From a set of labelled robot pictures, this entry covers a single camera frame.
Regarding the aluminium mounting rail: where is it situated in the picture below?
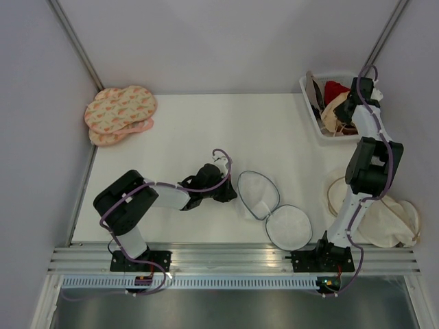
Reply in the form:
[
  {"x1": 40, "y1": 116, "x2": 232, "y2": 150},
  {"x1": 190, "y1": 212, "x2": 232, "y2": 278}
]
[{"x1": 48, "y1": 243, "x2": 420, "y2": 276}]

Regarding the cream laundry bag right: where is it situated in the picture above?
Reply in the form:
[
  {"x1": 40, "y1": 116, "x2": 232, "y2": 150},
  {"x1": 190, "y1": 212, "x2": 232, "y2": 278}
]
[{"x1": 357, "y1": 196, "x2": 421, "y2": 248}]

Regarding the aluminium frame post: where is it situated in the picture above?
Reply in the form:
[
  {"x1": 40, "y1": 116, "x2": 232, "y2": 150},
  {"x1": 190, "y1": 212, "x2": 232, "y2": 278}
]
[
  {"x1": 47, "y1": 0, "x2": 104, "y2": 91},
  {"x1": 363, "y1": 0, "x2": 412, "y2": 67}
]

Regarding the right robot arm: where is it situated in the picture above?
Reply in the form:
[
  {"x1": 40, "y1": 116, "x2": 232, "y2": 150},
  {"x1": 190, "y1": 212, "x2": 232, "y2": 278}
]
[{"x1": 313, "y1": 76, "x2": 404, "y2": 273}]

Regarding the floral laundry bag top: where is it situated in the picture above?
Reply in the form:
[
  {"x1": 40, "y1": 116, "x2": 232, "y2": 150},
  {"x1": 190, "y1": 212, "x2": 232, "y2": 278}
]
[{"x1": 84, "y1": 86, "x2": 158, "y2": 134}]

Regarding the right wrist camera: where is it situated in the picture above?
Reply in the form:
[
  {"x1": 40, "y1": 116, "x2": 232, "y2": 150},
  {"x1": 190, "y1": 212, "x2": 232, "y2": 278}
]
[{"x1": 370, "y1": 80, "x2": 383, "y2": 102}]

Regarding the floral laundry bag bottom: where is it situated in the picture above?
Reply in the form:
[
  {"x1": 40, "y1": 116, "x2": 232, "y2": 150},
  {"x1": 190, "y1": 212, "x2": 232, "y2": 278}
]
[{"x1": 88, "y1": 119, "x2": 154, "y2": 147}]

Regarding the red bra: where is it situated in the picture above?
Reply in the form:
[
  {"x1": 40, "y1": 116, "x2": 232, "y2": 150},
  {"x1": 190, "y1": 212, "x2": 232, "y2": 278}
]
[{"x1": 324, "y1": 80, "x2": 350, "y2": 105}]

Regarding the beige grey bra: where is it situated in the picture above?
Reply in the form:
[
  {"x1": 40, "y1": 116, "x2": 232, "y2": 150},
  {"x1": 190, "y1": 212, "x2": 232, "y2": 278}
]
[{"x1": 305, "y1": 71, "x2": 326, "y2": 117}]

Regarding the left aluminium frame post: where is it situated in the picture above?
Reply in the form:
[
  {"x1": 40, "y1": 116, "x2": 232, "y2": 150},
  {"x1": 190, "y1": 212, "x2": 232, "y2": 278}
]
[{"x1": 47, "y1": 0, "x2": 104, "y2": 91}]

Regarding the right aluminium frame post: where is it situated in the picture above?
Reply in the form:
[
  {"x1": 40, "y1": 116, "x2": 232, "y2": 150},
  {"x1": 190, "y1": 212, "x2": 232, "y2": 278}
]
[{"x1": 363, "y1": 0, "x2": 412, "y2": 67}]

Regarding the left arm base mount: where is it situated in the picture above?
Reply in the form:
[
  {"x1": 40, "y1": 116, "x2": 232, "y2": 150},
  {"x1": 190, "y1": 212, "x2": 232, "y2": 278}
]
[{"x1": 110, "y1": 250, "x2": 172, "y2": 273}]

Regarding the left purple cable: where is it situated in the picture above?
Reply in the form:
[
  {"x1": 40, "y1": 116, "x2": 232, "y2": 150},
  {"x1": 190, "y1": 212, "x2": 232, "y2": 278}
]
[{"x1": 99, "y1": 148, "x2": 233, "y2": 261}]

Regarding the floral laundry bag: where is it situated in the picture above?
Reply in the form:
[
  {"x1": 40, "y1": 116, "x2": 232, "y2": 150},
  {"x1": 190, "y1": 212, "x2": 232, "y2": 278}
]
[
  {"x1": 84, "y1": 86, "x2": 158, "y2": 134},
  {"x1": 88, "y1": 119, "x2": 154, "y2": 147}
]

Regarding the white mesh laundry bag blue zipper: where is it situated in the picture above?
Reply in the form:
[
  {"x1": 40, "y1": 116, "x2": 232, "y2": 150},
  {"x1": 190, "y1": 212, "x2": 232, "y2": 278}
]
[{"x1": 237, "y1": 171, "x2": 312, "y2": 252}]

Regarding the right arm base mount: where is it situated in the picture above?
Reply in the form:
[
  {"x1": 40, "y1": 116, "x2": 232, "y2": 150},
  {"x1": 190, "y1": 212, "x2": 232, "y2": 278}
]
[{"x1": 288, "y1": 249, "x2": 355, "y2": 273}]

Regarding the white plastic basket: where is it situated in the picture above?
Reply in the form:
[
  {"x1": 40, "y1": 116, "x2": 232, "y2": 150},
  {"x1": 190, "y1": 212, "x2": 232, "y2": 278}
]
[{"x1": 298, "y1": 71, "x2": 381, "y2": 147}]

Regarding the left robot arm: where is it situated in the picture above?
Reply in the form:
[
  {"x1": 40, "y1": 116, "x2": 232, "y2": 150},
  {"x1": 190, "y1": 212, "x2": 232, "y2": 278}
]
[{"x1": 93, "y1": 164, "x2": 237, "y2": 273}]

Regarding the white slotted cable duct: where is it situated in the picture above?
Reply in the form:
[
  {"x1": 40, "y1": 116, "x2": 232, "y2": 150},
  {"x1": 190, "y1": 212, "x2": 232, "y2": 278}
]
[{"x1": 62, "y1": 275, "x2": 318, "y2": 290}]

